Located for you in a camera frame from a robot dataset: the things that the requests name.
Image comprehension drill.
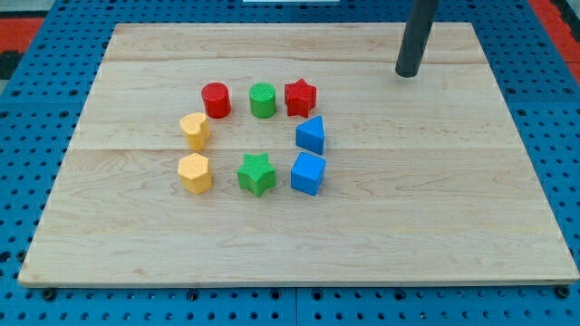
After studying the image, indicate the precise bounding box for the blue cube block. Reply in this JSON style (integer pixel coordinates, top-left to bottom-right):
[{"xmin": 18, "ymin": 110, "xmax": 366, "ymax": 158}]
[{"xmin": 291, "ymin": 152, "xmax": 326, "ymax": 196}]

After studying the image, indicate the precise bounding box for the yellow heart block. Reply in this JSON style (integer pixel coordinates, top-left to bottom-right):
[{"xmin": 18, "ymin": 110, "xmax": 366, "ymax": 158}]
[{"xmin": 179, "ymin": 112, "xmax": 211, "ymax": 150}]

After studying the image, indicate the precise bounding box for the black cylindrical robot arm rod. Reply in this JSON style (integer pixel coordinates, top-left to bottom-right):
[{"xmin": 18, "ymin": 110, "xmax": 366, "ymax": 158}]
[{"xmin": 395, "ymin": 0, "xmax": 440, "ymax": 78}]

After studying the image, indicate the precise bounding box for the green cylinder block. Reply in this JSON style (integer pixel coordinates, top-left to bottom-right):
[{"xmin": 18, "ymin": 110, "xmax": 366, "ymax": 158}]
[{"xmin": 249, "ymin": 82, "xmax": 277, "ymax": 119}]

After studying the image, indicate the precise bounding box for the blue triangle block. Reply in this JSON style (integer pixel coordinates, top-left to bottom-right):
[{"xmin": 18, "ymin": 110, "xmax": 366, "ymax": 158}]
[{"xmin": 295, "ymin": 116, "xmax": 325, "ymax": 155}]

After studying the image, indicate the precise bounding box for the light wooden board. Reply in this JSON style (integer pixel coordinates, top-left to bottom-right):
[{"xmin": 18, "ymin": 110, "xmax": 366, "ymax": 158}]
[{"xmin": 18, "ymin": 23, "xmax": 579, "ymax": 288}]

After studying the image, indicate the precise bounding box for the red cylinder block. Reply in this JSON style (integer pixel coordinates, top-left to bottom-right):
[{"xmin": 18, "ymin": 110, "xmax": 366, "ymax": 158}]
[{"xmin": 201, "ymin": 82, "xmax": 231, "ymax": 119}]

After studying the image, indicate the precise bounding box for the green star block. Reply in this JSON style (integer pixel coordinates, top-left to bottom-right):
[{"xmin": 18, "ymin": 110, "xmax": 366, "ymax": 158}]
[{"xmin": 237, "ymin": 152, "xmax": 276, "ymax": 197}]

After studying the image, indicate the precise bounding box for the red star block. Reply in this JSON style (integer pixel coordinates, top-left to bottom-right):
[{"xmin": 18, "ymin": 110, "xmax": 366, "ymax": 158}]
[{"xmin": 285, "ymin": 79, "xmax": 317, "ymax": 118}]

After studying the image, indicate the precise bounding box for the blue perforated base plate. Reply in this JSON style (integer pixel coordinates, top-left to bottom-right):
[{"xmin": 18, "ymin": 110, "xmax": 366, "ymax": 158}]
[{"xmin": 1, "ymin": 0, "xmax": 579, "ymax": 325}]

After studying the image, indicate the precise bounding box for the yellow hexagon block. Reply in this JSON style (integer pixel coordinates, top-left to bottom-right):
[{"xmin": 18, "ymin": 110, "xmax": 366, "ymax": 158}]
[{"xmin": 178, "ymin": 153, "xmax": 213, "ymax": 195}]

